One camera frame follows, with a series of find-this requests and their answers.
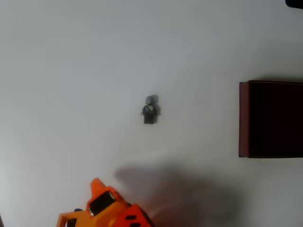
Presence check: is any light orange camera mount plate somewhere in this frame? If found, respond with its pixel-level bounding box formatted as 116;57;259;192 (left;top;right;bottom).
56;211;87;227

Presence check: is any black object at frame corner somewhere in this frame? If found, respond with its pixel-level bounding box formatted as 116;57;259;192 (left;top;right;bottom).
285;0;303;9

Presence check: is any dark red open box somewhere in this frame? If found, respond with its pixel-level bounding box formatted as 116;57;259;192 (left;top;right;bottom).
238;79;303;158

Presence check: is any small dark toy figure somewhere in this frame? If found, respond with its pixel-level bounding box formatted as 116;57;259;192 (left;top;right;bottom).
140;95;159;125

